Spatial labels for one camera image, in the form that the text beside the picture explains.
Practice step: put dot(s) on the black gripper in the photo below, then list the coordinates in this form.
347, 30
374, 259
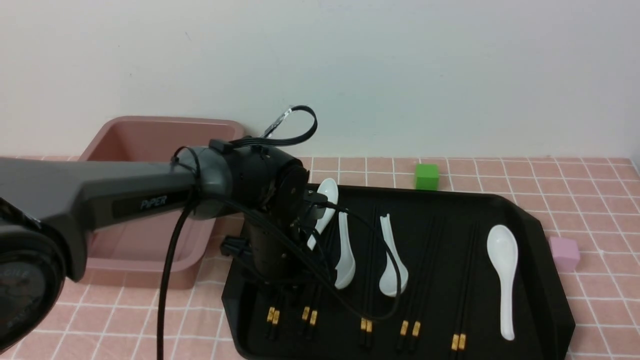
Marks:
273, 247

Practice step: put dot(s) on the black chopstick gold band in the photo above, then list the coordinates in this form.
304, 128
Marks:
414, 283
462, 290
313, 314
368, 335
461, 328
364, 297
273, 300
277, 314
424, 282
306, 311

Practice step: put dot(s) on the white ceramic spoon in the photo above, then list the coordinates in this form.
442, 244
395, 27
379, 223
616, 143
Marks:
346, 267
503, 253
328, 188
388, 281

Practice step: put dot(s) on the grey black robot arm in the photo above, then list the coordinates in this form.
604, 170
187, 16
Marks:
49, 209

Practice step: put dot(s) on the black plastic tray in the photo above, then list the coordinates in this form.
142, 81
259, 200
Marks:
543, 322

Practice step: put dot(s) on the pink rectangular plastic bin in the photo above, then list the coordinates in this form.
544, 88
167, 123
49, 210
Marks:
136, 251

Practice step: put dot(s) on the green cube block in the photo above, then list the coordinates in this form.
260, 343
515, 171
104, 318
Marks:
426, 177

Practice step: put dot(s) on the pink cube block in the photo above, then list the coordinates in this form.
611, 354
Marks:
565, 253

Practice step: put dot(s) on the pink checkered tablecloth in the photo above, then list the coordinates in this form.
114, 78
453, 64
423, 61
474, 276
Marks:
592, 201

